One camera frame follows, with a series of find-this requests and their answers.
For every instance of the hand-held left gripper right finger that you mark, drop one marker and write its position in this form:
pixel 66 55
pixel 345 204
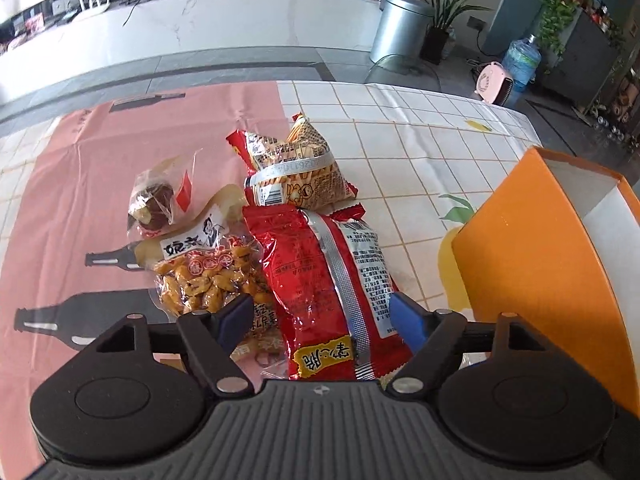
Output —
pixel 407 322

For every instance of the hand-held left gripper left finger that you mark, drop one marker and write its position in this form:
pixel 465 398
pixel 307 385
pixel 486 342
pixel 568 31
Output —
pixel 235 320

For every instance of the clear peanut packet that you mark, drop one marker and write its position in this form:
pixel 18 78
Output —
pixel 200 275

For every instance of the red snack bag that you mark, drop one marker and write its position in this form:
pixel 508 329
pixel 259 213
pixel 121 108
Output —
pixel 310 280

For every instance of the orange cardboard box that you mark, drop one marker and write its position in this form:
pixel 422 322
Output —
pixel 525 270

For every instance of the clear chestnut packet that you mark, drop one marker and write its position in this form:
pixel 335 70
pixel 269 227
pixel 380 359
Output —
pixel 155 200

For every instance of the orange striped snack bag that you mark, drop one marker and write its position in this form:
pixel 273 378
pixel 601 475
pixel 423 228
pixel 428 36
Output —
pixel 300 170

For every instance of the pink white printed tablecloth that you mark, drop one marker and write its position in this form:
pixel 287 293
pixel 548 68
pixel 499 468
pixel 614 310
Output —
pixel 75 200

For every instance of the round glass table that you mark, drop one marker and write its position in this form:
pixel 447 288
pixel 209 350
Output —
pixel 400 72

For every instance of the pink space heater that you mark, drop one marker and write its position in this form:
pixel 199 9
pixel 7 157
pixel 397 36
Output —
pixel 492 82

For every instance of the blue water bottle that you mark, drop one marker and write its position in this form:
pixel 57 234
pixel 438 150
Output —
pixel 522 62

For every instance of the white marble television cabinet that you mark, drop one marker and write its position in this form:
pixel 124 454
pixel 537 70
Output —
pixel 200 25

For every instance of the silver trash can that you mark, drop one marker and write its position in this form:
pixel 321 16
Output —
pixel 400 25

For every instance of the potted long-leaf plant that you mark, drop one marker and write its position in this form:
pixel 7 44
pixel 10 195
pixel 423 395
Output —
pixel 450 10

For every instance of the dark storage cabinet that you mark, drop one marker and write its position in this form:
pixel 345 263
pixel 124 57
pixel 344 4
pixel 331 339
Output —
pixel 590 60

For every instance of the hanging vine plant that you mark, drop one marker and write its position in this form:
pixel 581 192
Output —
pixel 560 5

